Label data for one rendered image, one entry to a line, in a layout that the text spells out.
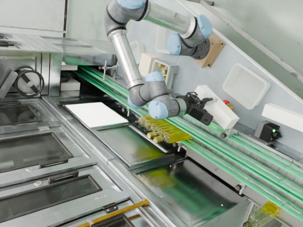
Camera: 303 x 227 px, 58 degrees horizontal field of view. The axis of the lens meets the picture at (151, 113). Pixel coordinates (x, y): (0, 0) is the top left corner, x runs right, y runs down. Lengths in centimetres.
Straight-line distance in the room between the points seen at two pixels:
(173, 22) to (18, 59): 130
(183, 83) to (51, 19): 366
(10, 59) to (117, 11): 119
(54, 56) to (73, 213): 141
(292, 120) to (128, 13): 89
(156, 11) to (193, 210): 92
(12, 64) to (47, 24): 300
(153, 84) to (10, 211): 76
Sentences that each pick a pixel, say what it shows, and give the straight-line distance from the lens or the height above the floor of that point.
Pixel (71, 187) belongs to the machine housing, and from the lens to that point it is 139.
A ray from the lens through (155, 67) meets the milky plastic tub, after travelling 200.
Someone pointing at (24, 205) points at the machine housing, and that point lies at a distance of 130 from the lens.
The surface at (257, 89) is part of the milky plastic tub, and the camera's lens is 157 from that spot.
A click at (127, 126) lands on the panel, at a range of 193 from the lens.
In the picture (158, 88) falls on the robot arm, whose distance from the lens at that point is 108.
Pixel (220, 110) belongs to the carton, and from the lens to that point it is 127.
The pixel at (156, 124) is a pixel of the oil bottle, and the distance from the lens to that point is 164.
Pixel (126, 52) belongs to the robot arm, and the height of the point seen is 141.
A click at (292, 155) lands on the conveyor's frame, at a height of 84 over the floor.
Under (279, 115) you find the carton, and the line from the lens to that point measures 146.
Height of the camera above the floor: 213
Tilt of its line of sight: 40 degrees down
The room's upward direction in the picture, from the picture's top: 98 degrees counter-clockwise
